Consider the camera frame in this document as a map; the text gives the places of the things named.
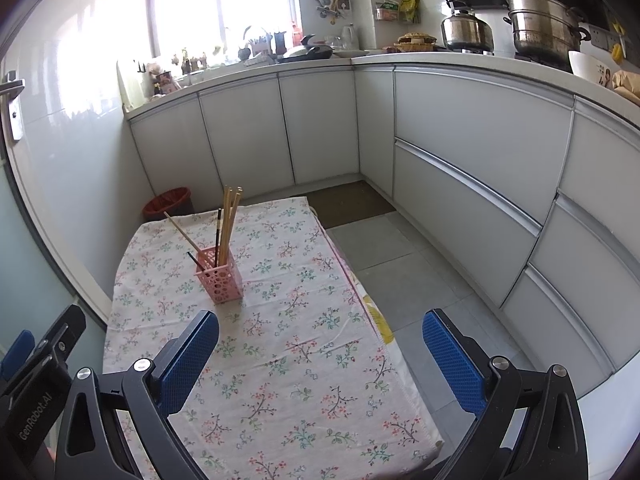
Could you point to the pink perforated utensil holder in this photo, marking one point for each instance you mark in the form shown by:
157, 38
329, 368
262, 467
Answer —
219, 280

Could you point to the wall socket strip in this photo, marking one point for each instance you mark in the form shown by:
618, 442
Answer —
600, 34

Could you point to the stainless stacked steamer pot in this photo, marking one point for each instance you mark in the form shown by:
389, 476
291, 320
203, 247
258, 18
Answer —
545, 30

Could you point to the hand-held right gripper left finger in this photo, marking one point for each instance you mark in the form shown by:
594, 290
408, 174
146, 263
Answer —
189, 362

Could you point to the stainless pot with lid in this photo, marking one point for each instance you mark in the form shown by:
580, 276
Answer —
466, 32

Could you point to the wall rack with yellow bag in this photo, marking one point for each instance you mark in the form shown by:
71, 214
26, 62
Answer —
407, 9

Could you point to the clear kettle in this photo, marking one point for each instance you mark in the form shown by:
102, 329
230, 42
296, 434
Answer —
349, 36

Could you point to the bunch of wooden chopsticks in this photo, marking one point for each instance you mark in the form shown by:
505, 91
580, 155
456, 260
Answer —
231, 220

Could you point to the woven basket of food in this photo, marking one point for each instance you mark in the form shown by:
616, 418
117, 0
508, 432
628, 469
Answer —
416, 42

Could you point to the white bowl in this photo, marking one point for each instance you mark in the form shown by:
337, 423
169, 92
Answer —
590, 70

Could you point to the yellow patterned sheet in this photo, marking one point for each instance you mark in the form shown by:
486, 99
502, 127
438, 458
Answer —
377, 317

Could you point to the floral tablecloth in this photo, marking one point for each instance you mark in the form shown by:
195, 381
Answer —
300, 360

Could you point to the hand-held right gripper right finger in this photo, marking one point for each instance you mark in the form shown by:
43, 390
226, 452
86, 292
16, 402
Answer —
452, 365

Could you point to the white cutting board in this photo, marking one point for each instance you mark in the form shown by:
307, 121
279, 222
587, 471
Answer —
129, 85

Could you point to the black-tipped chopstick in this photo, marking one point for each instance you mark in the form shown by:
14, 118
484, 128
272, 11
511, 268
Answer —
218, 237
194, 260

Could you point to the brown floor mat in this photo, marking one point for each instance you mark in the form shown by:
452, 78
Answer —
350, 205

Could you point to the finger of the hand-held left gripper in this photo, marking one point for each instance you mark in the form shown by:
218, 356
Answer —
17, 355
65, 327

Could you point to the red waste basket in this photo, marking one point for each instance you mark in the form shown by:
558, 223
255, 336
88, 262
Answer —
167, 205

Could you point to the black wok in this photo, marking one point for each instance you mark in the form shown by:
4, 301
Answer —
307, 52

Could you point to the kitchen window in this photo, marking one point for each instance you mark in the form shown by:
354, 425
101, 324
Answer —
225, 5

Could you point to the brown paper bag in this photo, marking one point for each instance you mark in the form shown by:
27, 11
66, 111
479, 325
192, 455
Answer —
627, 87

